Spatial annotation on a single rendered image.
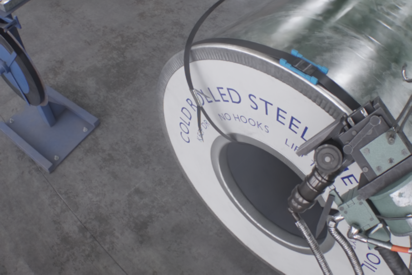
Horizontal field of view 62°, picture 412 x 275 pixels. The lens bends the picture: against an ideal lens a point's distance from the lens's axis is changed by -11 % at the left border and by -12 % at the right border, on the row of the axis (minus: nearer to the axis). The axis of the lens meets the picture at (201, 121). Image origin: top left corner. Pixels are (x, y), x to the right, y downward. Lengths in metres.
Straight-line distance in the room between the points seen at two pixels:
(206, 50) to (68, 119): 1.74
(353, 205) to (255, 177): 0.92
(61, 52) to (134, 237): 1.75
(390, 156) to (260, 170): 1.01
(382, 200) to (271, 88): 0.43
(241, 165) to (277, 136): 0.52
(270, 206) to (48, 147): 1.55
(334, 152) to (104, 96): 2.20
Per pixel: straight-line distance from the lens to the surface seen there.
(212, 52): 1.07
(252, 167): 1.62
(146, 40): 3.16
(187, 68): 1.15
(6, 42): 2.03
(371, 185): 0.73
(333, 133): 0.77
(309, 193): 0.84
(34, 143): 2.65
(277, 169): 1.69
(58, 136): 2.62
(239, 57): 1.00
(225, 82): 1.10
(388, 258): 0.84
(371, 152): 0.71
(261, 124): 1.10
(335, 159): 0.75
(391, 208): 0.73
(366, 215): 0.77
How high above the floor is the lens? 1.97
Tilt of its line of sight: 51 degrees down
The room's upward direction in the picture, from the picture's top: straight up
